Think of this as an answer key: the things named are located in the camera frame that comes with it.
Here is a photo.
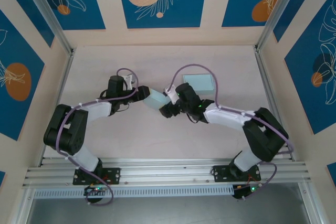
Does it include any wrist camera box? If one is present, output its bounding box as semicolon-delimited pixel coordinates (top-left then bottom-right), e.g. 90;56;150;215
124;73;138;89
163;84;180;104

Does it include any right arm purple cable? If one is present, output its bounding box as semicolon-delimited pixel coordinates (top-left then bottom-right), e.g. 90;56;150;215
167;63;295;201

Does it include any blue poster orange circle fern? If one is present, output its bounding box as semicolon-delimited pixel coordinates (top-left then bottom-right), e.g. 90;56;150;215
222;0;293;28

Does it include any aluminium table side rail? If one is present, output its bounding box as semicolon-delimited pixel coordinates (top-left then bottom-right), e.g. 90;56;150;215
38;50;76;167
253;45;295;162

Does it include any slotted grey cable duct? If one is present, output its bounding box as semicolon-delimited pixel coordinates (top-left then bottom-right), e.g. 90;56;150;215
33;185;236;200

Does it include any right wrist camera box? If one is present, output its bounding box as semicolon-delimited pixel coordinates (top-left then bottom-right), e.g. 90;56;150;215
163;84;180;104

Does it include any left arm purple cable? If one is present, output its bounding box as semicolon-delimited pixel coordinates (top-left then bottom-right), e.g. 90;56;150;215
56;67;140;206

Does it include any blue poster small orange dot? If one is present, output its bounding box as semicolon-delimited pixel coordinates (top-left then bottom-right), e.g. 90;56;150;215
30;0;106;31

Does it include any aluminium frame post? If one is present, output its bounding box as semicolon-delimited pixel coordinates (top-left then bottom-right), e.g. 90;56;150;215
256;0;308;51
18;0;76;57

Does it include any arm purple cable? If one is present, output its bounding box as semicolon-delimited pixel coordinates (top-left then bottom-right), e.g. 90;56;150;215
167;63;295;201
56;67;140;206

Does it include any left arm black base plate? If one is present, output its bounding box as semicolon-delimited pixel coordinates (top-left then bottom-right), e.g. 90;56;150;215
72;167;122;185

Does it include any blue poster dark circle flower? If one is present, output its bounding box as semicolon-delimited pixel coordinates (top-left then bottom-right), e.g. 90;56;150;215
285;0;336;135

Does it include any aluminium mounting rail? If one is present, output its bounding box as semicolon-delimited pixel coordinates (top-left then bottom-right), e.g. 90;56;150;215
22;157;312;189

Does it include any grey metal sheet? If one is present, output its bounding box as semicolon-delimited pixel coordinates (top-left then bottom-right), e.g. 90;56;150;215
25;182;316;224

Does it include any light blue paper box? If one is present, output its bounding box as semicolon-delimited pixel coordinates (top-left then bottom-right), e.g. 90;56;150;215
143;89;171;111
183;73;215;95

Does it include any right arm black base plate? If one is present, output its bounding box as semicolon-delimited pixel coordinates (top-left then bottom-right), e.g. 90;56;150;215
212;165;262;183

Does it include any blue poster large cream circle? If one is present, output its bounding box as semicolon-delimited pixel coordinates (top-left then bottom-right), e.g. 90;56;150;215
115;0;209;29

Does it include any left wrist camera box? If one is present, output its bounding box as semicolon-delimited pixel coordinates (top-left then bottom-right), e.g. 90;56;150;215
124;73;138;89

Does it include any blue poster orange oval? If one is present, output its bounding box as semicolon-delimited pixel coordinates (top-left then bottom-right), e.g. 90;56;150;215
0;8;45;141

